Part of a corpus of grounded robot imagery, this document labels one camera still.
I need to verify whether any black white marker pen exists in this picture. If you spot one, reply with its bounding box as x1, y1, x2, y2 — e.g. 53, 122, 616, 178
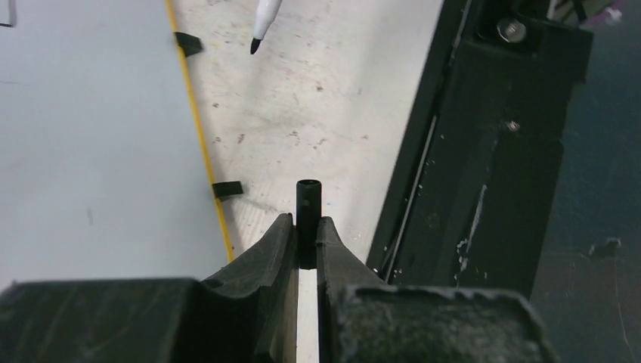
250, 0, 283, 55

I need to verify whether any black whiteboard clip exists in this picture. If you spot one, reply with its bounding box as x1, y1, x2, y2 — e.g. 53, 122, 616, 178
174, 32, 204, 57
212, 181, 244, 200

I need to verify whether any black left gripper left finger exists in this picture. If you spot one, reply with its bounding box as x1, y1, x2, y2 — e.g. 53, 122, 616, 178
1, 214, 298, 362

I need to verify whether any black marker cap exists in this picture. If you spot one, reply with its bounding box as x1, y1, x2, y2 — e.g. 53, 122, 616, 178
296, 179, 322, 270

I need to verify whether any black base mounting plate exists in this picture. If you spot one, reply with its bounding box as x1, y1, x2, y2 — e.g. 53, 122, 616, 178
367, 1, 593, 296

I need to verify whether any yellow framed whiteboard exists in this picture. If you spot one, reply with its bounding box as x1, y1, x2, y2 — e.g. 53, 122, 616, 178
1, 1, 230, 287

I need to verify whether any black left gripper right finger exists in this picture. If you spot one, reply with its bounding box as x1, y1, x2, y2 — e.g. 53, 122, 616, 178
316, 217, 559, 362

